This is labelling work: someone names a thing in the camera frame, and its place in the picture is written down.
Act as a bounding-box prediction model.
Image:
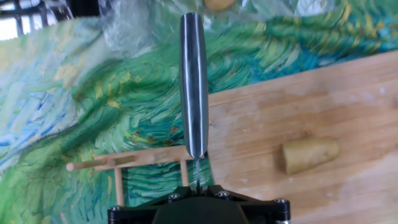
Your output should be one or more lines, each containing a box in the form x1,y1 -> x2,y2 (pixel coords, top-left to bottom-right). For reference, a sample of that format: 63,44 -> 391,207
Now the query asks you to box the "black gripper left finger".
108,185 -> 198,224

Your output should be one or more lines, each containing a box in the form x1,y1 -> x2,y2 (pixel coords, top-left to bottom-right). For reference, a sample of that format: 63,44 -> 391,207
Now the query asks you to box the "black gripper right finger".
199,185 -> 292,224

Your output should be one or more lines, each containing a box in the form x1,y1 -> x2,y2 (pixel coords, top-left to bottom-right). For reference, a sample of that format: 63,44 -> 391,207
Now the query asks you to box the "steel kitchen knife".
178,12 -> 210,191

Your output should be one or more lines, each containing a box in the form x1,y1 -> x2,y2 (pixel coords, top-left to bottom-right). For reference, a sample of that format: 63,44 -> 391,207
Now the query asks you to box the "wooden peg rack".
65,146 -> 195,208

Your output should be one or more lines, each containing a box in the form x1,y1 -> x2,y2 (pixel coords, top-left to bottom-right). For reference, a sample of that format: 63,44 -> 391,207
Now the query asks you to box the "peeled potato piece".
282,138 -> 340,175

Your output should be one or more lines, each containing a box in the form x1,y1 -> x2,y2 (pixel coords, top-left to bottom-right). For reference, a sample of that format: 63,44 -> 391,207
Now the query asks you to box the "painted landscape tablecloth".
0,0 -> 398,224

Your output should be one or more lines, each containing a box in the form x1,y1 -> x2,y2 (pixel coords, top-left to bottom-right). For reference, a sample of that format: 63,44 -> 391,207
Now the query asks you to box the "wooden cutting board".
207,51 -> 398,224

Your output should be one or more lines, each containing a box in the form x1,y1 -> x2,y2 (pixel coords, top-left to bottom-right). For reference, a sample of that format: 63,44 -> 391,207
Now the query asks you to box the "clear plastic bag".
99,0 -> 336,60

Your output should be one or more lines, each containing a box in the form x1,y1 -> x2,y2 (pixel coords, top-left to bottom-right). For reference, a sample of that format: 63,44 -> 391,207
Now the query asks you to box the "whole potato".
203,0 -> 237,12

